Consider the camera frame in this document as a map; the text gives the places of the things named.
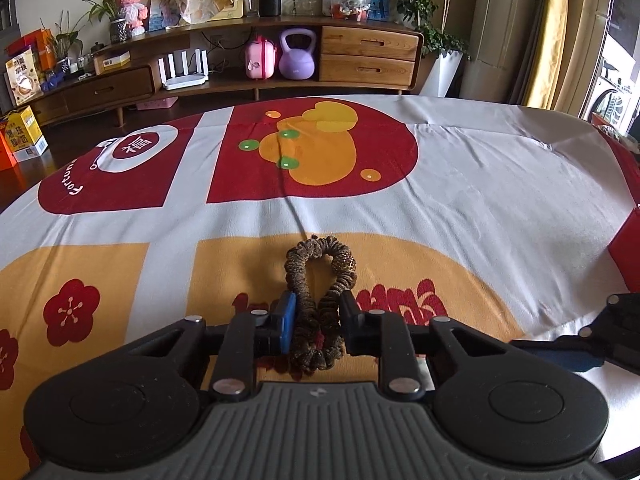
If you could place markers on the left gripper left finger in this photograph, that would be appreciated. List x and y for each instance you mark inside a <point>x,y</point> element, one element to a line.
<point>248,337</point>

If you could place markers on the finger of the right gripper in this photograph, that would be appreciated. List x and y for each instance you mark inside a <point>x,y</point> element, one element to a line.
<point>575,355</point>
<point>614,334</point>

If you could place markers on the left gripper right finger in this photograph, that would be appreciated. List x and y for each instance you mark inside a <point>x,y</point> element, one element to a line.
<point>385,336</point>

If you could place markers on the brown leopard scrunchie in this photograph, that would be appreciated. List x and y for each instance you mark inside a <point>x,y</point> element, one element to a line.
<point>318,342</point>

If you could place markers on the printed festive tablecloth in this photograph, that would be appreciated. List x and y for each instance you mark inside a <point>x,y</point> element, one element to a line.
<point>500,216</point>

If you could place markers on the white wifi router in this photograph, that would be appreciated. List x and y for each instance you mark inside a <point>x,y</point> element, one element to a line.
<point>190,70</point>

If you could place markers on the purple kettlebell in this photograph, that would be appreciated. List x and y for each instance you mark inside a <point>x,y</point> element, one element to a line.
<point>295,63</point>

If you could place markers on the wooden TV console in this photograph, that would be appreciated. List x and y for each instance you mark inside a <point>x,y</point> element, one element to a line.
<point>347,55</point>

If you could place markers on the yellow window curtain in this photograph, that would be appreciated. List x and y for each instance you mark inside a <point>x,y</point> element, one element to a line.
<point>565,40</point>

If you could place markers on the yellow cardboard box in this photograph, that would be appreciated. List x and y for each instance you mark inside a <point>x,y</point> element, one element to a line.
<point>23,135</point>

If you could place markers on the orange gift bag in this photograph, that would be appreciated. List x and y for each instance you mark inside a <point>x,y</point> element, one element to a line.
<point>7,159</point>

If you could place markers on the white planter with tree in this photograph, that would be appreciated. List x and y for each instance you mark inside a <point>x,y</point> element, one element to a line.
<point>447,50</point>

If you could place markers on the snack box on console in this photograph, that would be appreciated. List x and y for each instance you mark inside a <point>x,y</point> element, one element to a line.
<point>23,77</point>

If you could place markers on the small potted green plant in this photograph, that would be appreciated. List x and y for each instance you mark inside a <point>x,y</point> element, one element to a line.
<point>113,12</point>

